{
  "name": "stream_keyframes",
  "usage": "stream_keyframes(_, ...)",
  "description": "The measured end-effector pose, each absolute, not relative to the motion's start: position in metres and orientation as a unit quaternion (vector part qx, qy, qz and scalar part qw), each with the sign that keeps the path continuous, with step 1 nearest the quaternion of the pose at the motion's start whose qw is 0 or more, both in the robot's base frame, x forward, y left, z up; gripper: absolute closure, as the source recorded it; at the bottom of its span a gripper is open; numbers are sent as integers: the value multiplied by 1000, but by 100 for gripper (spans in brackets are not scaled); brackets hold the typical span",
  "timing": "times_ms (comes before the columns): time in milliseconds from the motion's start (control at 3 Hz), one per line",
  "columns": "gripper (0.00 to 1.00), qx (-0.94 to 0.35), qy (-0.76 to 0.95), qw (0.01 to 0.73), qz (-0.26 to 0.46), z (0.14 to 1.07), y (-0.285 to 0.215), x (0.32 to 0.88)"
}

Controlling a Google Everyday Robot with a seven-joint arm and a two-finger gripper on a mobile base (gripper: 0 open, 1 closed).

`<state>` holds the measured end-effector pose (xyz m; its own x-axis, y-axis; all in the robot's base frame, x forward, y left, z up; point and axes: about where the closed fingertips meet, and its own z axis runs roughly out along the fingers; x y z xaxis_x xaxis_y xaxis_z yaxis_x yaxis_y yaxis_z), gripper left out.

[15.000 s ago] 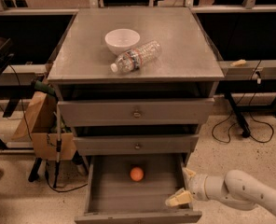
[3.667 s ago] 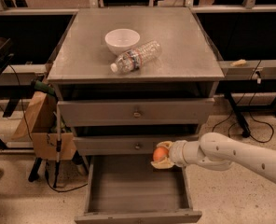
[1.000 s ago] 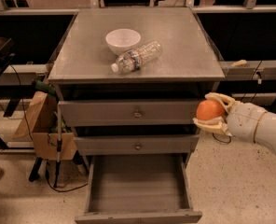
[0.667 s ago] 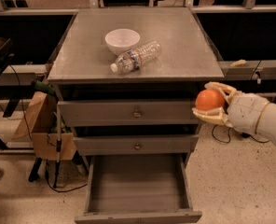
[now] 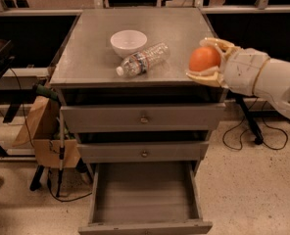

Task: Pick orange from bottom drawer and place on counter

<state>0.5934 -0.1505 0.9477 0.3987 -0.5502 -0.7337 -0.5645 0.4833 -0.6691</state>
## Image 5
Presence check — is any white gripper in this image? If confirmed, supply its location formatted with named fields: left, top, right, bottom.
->
left=186, top=37, right=270, bottom=96

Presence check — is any orange fruit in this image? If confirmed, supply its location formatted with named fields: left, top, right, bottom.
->
left=189, top=46, right=220, bottom=71

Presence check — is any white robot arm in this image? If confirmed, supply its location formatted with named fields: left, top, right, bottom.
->
left=186, top=37, right=290, bottom=119

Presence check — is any grey top drawer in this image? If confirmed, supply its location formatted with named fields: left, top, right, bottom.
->
left=61, top=103, right=225, bottom=133

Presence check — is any grey middle drawer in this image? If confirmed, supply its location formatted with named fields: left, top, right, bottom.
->
left=77, top=141, right=209, bottom=163

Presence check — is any grey wooden drawer cabinet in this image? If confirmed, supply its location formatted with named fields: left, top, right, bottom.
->
left=49, top=7, right=237, bottom=181

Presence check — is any grey open bottom drawer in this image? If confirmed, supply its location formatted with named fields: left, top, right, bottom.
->
left=78, top=162, right=213, bottom=235

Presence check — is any clear plastic water bottle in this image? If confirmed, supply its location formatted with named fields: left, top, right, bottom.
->
left=116, top=43, right=170, bottom=77

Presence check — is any black table leg right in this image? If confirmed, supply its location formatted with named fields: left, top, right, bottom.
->
left=235, top=94, right=264, bottom=145

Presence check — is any white ceramic bowl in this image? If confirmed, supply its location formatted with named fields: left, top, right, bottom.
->
left=110, top=30, right=147, bottom=58

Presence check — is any brown cardboard box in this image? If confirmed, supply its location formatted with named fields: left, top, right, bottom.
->
left=12, top=95, right=81, bottom=169

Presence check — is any black floor cable right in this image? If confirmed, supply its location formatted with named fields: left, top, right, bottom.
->
left=221, top=96, right=289, bottom=151

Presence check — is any black floor cable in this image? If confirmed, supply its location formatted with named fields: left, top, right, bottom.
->
left=221, top=96, right=289, bottom=151
left=46, top=168, right=93, bottom=204

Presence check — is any green handled grabber stick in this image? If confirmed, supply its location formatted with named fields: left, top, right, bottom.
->
left=32, top=83, right=67, bottom=199

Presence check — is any black floor cable left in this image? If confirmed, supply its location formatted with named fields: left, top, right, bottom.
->
left=46, top=168, right=93, bottom=204

